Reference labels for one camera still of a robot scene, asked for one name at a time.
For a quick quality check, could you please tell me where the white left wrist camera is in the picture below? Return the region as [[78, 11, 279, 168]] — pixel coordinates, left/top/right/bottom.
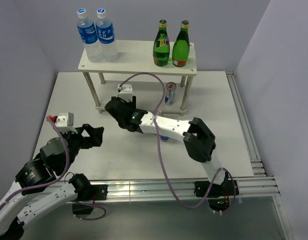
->
[[47, 112, 78, 134]]

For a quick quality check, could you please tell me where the short green Perrier bottle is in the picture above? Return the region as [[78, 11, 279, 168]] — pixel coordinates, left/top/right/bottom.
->
[[152, 19, 170, 67]]

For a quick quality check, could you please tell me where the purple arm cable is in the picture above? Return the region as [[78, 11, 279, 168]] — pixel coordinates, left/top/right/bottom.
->
[[120, 72, 237, 210], [0, 116, 107, 222]]

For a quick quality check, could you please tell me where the white two-tier shelf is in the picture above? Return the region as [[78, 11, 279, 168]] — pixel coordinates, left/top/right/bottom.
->
[[78, 40, 197, 116]]

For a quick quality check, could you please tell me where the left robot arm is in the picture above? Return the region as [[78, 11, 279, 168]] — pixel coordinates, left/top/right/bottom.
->
[[0, 124, 104, 240]]

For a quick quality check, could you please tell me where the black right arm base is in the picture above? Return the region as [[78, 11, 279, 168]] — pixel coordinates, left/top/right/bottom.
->
[[194, 180, 240, 211]]

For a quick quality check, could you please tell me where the silver blue energy can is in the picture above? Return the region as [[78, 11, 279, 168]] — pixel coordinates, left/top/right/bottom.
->
[[165, 82, 177, 106], [160, 135, 169, 142]]

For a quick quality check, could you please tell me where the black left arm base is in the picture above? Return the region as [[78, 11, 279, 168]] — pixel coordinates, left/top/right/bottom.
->
[[71, 184, 108, 218]]

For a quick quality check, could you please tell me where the left clear water bottle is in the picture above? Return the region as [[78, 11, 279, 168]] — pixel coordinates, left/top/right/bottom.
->
[[77, 8, 103, 63]]

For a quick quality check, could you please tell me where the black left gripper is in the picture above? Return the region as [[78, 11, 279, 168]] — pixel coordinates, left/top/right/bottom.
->
[[57, 122, 104, 173]]

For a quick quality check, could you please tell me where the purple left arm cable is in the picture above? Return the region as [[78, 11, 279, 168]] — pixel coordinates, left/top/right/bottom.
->
[[0, 116, 107, 222]]

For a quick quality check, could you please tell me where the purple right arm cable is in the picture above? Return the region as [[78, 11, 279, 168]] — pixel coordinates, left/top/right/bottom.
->
[[120, 72, 237, 210]]

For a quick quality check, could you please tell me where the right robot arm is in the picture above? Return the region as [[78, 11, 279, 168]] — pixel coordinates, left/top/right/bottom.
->
[[105, 96, 221, 176]]

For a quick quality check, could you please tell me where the clear water bottle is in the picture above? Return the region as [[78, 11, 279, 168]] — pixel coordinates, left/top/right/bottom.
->
[[95, 8, 119, 62], [77, 8, 103, 63]]

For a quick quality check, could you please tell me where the aluminium frame rail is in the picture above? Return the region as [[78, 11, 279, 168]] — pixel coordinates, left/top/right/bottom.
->
[[90, 176, 280, 203]]

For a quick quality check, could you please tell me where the right clear water bottle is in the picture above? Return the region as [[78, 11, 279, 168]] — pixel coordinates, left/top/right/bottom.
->
[[95, 8, 119, 62]]

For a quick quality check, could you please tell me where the tall green Perrier bottle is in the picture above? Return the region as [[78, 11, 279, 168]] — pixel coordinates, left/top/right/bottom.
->
[[172, 20, 190, 67]]

